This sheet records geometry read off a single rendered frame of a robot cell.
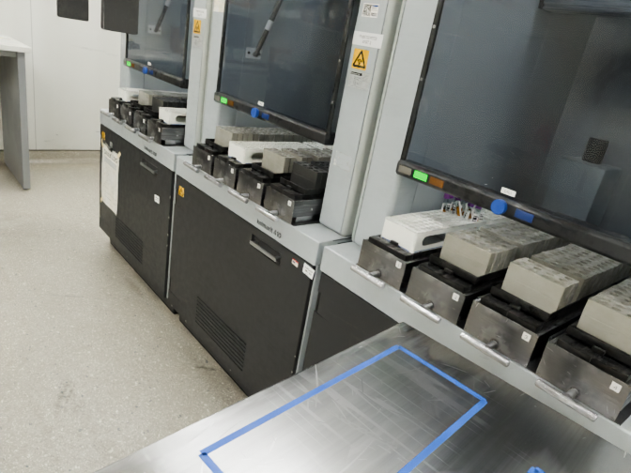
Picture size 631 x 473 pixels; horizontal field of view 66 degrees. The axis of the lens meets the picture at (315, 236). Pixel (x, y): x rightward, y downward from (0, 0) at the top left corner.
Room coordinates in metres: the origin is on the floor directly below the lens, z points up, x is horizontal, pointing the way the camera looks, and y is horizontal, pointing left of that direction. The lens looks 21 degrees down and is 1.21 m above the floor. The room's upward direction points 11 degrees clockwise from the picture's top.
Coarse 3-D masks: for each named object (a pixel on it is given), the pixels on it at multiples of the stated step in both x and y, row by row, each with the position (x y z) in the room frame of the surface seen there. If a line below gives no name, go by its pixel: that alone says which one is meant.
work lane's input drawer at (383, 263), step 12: (372, 240) 1.07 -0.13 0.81; (384, 240) 1.06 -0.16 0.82; (372, 252) 1.05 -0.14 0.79; (384, 252) 1.03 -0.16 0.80; (396, 252) 1.01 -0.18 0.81; (408, 252) 1.02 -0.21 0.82; (420, 252) 1.03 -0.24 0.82; (432, 252) 1.06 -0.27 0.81; (360, 264) 1.07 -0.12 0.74; (372, 264) 1.05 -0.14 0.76; (384, 264) 1.02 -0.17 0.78; (396, 264) 1.00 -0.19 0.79; (408, 264) 0.99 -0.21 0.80; (372, 276) 0.99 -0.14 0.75; (384, 276) 1.02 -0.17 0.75; (396, 276) 0.99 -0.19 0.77; (408, 276) 1.00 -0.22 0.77; (396, 288) 0.99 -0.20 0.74
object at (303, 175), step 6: (294, 162) 1.41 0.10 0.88; (300, 162) 1.41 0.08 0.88; (294, 168) 1.40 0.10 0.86; (300, 168) 1.38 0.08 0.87; (306, 168) 1.37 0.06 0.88; (312, 168) 1.38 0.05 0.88; (294, 174) 1.40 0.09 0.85; (300, 174) 1.38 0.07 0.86; (306, 174) 1.36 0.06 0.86; (312, 174) 1.35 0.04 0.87; (318, 174) 1.34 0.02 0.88; (294, 180) 1.40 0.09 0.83; (300, 180) 1.38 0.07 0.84; (306, 180) 1.36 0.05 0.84; (312, 180) 1.34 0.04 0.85; (318, 180) 1.34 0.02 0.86; (300, 186) 1.37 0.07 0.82; (306, 186) 1.36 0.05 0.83; (312, 186) 1.34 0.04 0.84; (318, 186) 1.34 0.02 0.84
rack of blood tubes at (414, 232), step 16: (384, 224) 1.09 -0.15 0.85; (400, 224) 1.06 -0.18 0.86; (416, 224) 1.08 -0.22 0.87; (432, 224) 1.11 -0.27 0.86; (448, 224) 1.13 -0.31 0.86; (464, 224) 1.15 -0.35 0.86; (480, 224) 1.20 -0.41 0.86; (400, 240) 1.05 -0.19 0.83; (416, 240) 1.02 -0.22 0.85; (432, 240) 1.15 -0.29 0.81
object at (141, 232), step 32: (192, 0) 2.60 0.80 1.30; (192, 32) 1.94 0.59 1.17; (192, 64) 1.92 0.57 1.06; (192, 96) 1.91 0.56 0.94; (192, 128) 1.89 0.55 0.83; (128, 160) 2.13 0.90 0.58; (160, 160) 1.89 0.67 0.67; (128, 192) 2.12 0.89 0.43; (160, 192) 1.88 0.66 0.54; (128, 224) 2.11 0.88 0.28; (160, 224) 1.86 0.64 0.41; (128, 256) 2.10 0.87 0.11; (160, 256) 1.85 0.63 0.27; (160, 288) 1.84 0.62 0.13
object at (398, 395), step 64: (320, 384) 0.50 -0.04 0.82; (384, 384) 0.53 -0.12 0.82; (448, 384) 0.55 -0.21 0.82; (192, 448) 0.37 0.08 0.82; (256, 448) 0.38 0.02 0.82; (320, 448) 0.40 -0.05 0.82; (384, 448) 0.42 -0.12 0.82; (448, 448) 0.43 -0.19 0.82; (512, 448) 0.45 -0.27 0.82; (576, 448) 0.47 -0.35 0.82
